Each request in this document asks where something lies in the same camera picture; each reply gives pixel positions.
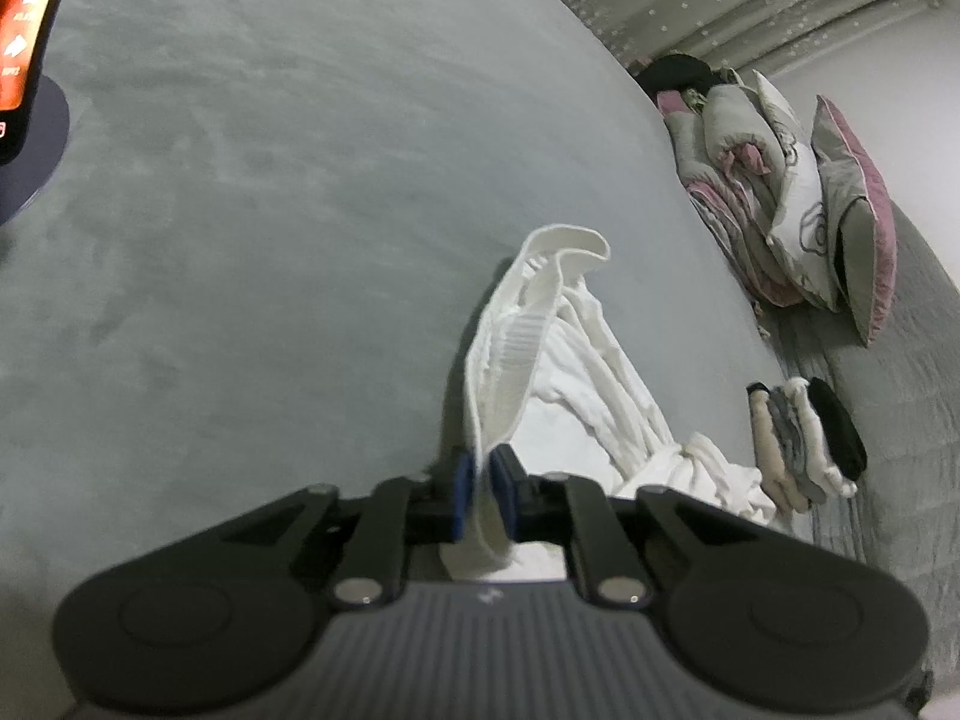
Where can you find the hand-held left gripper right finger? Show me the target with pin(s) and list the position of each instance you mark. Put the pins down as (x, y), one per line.
(504, 495)

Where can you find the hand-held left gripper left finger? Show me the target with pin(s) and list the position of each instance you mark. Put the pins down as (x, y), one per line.
(461, 487)

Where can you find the white long-sleeve shirt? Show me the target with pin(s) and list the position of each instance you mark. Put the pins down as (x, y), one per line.
(562, 390)

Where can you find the beige folded garment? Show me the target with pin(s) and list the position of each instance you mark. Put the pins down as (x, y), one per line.
(772, 457)

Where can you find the grey folded garment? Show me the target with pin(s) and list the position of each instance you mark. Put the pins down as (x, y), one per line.
(795, 442)

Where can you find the white folded garment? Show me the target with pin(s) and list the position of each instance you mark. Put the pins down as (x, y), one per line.
(814, 442)

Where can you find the black folded garment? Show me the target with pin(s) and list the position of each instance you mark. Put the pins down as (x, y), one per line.
(836, 427)

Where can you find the grey bed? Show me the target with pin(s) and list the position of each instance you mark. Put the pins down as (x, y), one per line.
(262, 202)

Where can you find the folded floral quilt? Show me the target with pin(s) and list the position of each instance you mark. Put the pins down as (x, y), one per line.
(735, 165)

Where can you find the black cloth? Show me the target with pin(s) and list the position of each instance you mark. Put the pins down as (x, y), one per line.
(679, 71)

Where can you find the pink grey pillow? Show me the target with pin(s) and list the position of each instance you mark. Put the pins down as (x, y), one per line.
(855, 195)

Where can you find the grey star-print curtain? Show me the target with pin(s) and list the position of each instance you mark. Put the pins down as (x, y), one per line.
(750, 37)

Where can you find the dark round phone stand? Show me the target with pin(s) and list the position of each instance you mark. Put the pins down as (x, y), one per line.
(41, 150)

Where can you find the black smartphone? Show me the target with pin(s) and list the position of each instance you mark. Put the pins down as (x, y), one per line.
(22, 30)

